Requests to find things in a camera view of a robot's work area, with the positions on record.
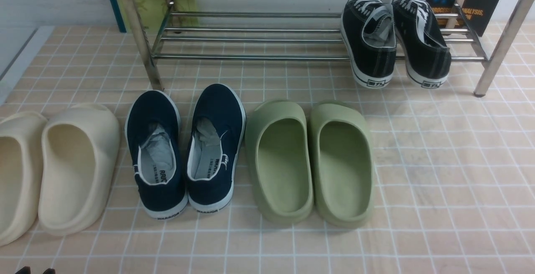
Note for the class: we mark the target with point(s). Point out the cream foam slipper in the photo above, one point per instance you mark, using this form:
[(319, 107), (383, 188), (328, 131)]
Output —
[(21, 170), (80, 147)]

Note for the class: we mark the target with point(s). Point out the navy slip-on shoe right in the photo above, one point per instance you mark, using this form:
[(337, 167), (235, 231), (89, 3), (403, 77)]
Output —
[(218, 124)]

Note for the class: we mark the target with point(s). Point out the green foam slipper right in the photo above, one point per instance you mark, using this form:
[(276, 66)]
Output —
[(341, 156)]

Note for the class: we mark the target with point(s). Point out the navy slip-on shoe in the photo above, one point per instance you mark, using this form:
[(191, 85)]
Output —
[(152, 131), (218, 124)]

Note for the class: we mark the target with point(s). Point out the green foam slipper left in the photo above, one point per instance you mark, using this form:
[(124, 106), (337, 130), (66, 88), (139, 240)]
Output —
[(276, 140)]

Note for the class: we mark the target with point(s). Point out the black canvas sneaker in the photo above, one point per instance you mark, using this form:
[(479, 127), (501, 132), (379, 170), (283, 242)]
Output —
[(367, 30), (430, 57)]

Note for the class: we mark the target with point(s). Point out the green foam slipper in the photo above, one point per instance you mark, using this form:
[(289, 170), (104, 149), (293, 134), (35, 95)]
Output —
[(276, 140), (341, 156)]

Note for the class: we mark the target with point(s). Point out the steel shoe rack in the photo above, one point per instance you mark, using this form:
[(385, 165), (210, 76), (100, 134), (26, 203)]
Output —
[(152, 52)]

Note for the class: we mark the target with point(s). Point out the cream foam slipper far left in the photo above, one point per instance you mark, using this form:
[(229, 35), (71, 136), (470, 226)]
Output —
[(21, 170)]

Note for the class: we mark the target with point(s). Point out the navy slip-on shoe left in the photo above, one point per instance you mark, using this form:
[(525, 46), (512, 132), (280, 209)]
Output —
[(152, 131)]

